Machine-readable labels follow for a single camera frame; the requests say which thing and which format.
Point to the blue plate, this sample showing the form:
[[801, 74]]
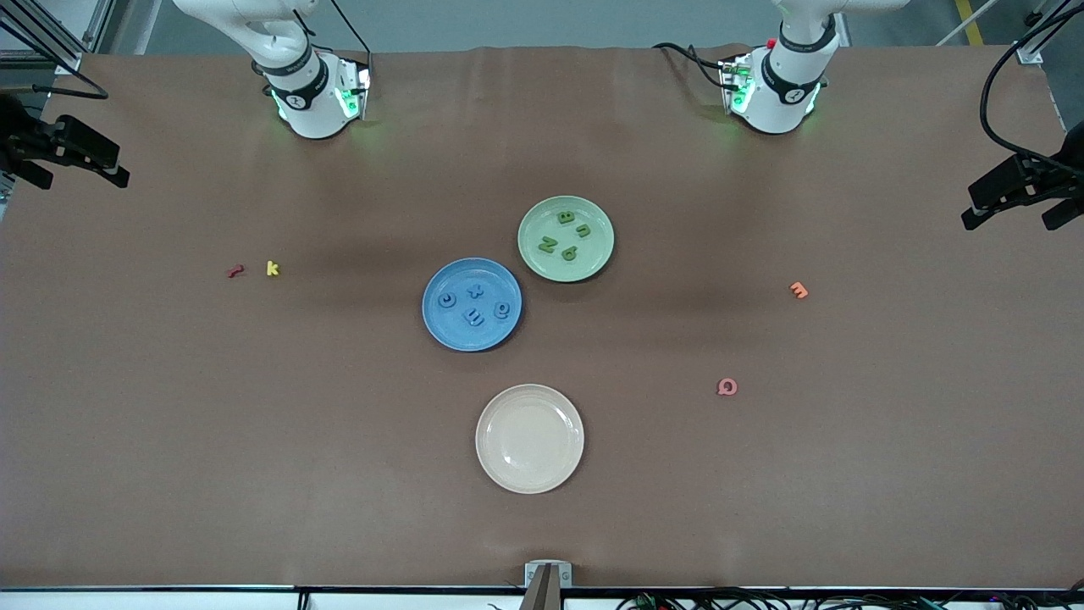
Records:
[[472, 335]]

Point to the orange letter m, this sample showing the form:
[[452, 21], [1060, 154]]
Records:
[[799, 291]]

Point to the grey metal bracket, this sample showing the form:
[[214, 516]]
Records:
[[532, 576]]

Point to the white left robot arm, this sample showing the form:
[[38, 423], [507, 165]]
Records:
[[775, 93]]

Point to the brown table cover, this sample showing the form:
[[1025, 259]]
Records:
[[169, 508]]

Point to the beige plate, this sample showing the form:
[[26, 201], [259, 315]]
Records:
[[529, 439]]

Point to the light green plate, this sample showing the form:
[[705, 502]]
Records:
[[566, 263]]

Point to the white table edge rail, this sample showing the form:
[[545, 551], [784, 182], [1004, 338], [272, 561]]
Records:
[[169, 600]]

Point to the grey camera pole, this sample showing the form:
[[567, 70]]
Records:
[[542, 597]]

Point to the green letter N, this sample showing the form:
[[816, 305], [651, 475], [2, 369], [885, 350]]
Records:
[[548, 246]]

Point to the blue letter c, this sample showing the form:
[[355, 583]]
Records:
[[446, 293]]

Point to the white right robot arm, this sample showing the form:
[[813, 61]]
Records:
[[309, 102]]

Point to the aluminium frame profile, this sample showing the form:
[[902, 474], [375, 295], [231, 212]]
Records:
[[68, 61], [1029, 51]]

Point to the pink letter Q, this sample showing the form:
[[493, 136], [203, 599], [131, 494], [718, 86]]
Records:
[[727, 380]]

